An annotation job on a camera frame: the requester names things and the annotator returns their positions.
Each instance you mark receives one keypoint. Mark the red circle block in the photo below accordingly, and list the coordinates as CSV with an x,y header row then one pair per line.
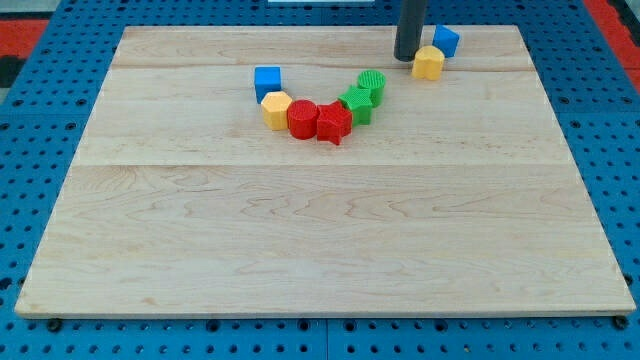
x,y
302,119

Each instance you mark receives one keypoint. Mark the blue cube block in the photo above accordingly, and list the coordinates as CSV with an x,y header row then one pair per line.
x,y
266,79

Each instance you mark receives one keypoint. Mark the blue triangle block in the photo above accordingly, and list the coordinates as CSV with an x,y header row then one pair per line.
x,y
446,40

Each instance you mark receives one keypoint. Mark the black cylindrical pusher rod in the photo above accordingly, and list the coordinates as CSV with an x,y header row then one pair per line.
x,y
409,29

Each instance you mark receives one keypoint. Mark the green circle block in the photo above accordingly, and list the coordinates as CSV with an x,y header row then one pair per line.
x,y
375,82

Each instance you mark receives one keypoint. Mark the yellow heart block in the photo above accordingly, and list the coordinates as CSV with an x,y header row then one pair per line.
x,y
428,63

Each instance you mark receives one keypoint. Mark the light wooden board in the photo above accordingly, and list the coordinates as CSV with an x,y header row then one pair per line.
x,y
460,199

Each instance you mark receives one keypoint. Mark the yellow hexagon block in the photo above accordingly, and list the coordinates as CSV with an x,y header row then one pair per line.
x,y
274,109

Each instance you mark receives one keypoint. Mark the green star block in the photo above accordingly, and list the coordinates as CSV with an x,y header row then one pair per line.
x,y
358,101

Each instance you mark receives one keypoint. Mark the red star block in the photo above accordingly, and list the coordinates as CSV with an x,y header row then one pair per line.
x,y
333,123

